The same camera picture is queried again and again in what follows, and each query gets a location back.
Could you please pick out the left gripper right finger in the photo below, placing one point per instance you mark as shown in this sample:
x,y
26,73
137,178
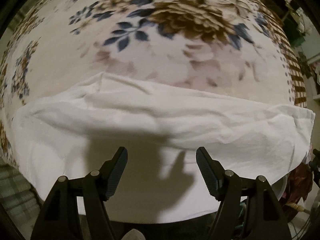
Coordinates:
x,y
264,218

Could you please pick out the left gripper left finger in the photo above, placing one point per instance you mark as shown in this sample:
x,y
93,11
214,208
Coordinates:
x,y
59,217

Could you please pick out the white pants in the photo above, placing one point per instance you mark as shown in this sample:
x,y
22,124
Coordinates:
x,y
74,132

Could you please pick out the brown checkered bed sheet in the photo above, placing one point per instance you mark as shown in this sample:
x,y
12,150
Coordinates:
x,y
288,60

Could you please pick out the floral bed blanket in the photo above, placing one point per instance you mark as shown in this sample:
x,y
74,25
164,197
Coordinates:
x,y
216,46

